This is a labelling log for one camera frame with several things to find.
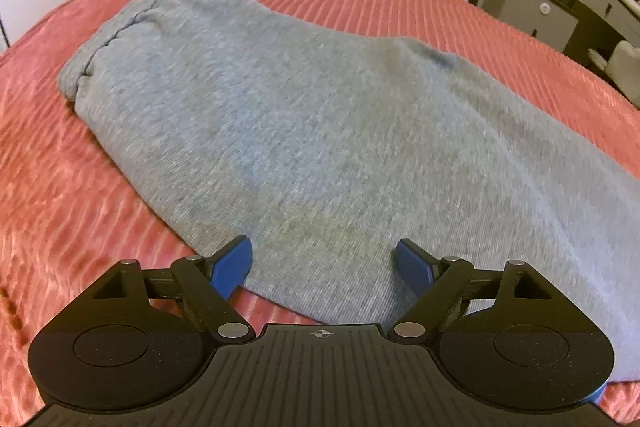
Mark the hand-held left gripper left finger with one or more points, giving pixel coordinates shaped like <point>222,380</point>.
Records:
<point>235,259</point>

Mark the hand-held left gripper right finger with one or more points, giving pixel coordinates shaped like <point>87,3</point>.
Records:
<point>412,259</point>

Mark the grey pants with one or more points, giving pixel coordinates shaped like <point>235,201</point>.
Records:
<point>320,147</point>

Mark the pink ribbed blanket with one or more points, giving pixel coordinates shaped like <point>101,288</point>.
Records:
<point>65,207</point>

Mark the grey cabinet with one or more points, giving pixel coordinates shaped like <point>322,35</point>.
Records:
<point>525,12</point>

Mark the white shell chair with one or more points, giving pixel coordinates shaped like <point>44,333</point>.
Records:
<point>622,64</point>

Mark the grey vanity desk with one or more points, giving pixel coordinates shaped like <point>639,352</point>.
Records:
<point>600,7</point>

